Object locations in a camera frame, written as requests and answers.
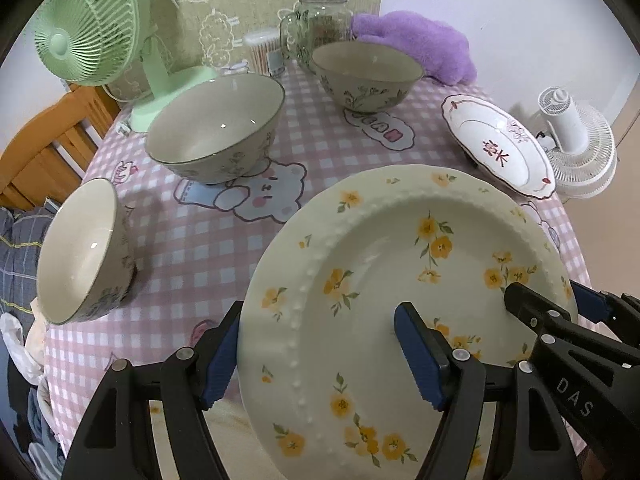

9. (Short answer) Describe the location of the cotton swab box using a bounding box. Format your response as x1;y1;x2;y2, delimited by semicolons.
243;30;282;75

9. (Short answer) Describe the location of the green desk fan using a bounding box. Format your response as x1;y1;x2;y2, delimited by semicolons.
30;0;221;133

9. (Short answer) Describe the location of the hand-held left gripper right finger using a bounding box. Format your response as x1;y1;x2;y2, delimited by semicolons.
393;302;593;480

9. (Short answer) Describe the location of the pink checked tablecloth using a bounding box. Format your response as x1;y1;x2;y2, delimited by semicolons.
42;62;596;480

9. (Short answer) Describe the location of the small cream floral bowl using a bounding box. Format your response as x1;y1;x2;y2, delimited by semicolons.
36;178;138;325

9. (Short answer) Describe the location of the cream plate with yellow flowers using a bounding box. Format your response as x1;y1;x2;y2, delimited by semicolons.
239;165;581;480

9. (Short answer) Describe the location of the purple plush toy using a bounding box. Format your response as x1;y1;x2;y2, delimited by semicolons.
350;10;477;86

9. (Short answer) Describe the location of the sheep print wall cloth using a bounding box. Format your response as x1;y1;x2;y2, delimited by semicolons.
135;0;383;76

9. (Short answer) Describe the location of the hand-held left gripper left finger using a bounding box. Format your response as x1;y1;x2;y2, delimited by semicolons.
60;301;246;480

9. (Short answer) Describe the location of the white plate with red print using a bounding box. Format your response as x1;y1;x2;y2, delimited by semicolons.
441;94;557;200

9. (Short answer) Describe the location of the blue plaid blanket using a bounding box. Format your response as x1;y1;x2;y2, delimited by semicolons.
0;200;61;321

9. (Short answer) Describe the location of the white floor fan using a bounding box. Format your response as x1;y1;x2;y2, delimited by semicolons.
537;87;618;201

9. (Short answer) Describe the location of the white cloth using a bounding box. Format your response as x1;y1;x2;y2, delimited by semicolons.
0;300;51;391

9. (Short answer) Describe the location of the glass jar with black lid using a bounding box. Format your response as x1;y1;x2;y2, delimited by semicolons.
292;0;353;68

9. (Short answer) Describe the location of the clear glass mug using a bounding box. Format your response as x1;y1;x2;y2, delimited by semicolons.
277;10;311;61

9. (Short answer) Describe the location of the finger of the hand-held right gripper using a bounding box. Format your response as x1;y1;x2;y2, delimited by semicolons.
571;282;640;350
504;282;574;334

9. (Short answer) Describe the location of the large grey-green floral bowl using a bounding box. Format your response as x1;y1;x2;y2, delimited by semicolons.
145;73;286;185

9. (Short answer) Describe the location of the floral bowl with tall foot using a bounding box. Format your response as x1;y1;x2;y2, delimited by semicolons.
311;41;425;114

